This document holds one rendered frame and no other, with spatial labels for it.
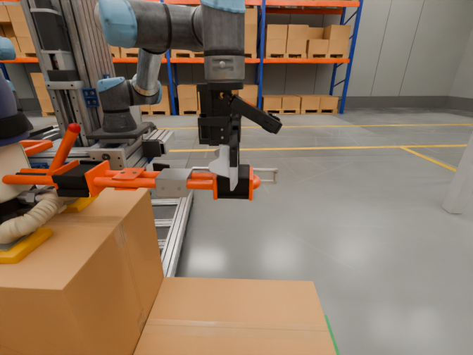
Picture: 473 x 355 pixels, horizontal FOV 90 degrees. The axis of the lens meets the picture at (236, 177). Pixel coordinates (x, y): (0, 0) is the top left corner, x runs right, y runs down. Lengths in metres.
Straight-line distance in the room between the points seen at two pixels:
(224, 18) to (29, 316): 0.65
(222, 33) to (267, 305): 0.83
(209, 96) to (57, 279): 0.45
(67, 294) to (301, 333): 0.66
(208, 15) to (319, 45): 7.89
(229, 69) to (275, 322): 0.77
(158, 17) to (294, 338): 0.90
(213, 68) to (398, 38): 10.63
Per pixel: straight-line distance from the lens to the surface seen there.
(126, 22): 0.51
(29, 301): 0.63
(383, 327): 1.76
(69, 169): 0.67
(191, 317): 0.94
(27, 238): 0.71
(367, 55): 10.44
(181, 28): 0.53
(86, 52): 1.45
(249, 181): 0.49
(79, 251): 0.64
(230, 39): 0.46
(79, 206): 0.78
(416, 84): 11.63
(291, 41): 8.08
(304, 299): 1.00
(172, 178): 0.53
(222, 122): 0.46
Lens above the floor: 1.30
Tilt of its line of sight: 24 degrees down
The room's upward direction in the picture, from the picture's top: straight up
